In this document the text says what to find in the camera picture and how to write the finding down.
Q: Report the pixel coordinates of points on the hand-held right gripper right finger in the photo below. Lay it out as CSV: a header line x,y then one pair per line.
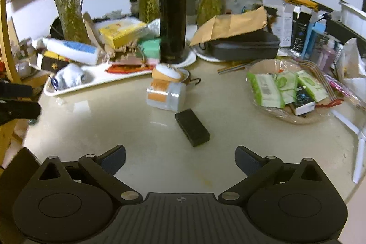
x,y
246,161

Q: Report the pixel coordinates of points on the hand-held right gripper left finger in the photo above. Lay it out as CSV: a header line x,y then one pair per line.
x,y
114,159

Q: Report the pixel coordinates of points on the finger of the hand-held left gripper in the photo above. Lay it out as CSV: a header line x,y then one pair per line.
x,y
17,91
23,110

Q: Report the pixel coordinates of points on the black rectangular box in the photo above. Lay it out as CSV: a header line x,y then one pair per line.
x,y
193,126

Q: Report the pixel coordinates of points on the white jar with orange label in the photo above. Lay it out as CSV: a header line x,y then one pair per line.
x,y
165,95

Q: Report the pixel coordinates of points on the yellow dog-shaped pouch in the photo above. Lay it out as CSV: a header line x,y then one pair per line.
x,y
168,72

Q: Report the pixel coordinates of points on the black box with gold emblem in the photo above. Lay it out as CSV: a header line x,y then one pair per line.
x,y
53,64

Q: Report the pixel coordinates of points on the white rolled sock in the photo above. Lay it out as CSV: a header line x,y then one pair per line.
x,y
71,75

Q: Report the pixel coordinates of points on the woven basket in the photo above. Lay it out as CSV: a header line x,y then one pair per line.
x,y
286,118

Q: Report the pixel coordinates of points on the white and blue tube bottle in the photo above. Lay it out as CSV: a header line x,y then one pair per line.
x,y
74,51

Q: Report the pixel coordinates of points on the green wipes packet with barcode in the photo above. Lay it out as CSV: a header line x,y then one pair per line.
x,y
266,91

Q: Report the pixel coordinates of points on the white plastic tray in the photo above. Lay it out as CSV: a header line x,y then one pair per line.
x,y
94,76

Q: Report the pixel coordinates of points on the small black and white box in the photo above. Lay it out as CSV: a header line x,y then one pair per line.
x,y
303,98

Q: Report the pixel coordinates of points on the red flat packet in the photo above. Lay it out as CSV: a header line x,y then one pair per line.
x,y
125,69

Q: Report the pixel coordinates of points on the metal chopstick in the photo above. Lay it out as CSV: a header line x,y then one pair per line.
x,y
233,67

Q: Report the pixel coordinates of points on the white plate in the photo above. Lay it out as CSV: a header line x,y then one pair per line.
x,y
206,57

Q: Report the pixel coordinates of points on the white tripod stand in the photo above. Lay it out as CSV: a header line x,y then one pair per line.
x,y
357,158

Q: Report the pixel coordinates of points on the grey hard case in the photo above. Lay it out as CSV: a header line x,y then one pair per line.
x,y
243,46

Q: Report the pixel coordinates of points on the yellow carton box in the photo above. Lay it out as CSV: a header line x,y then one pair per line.
x,y
120,32

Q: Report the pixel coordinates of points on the green and pink sponge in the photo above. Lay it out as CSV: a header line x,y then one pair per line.
x,y
150,46

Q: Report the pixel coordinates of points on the pink wrapped item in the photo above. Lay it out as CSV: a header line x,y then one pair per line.
x,y
340,88

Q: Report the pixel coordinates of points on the pink bottle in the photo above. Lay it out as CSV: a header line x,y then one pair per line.
x,y
326,56

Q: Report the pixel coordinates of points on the brown paper envelope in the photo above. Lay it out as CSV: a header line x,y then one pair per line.
x,y
234,24

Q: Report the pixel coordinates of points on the blue carton box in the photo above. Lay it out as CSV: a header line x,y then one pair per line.
x,y
314,41

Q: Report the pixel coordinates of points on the black carton box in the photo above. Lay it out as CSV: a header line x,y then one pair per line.
x,y
301,32

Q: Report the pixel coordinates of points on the white carton box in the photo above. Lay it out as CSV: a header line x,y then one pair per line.
x,y
281,21

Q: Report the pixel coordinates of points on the black thermos flask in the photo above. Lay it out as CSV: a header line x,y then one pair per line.
x,y
173,26

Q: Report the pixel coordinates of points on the white plastic bag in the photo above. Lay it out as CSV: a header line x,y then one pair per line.
x,y
353,61

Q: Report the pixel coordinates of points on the yellow and black umbrella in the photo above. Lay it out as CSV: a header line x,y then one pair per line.
x,y
300,2

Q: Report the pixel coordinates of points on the white plastic container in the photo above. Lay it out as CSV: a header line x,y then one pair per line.
x,y
353,15

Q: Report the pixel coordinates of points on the curved wooden frame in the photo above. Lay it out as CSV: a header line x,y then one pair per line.
x,y
8,46

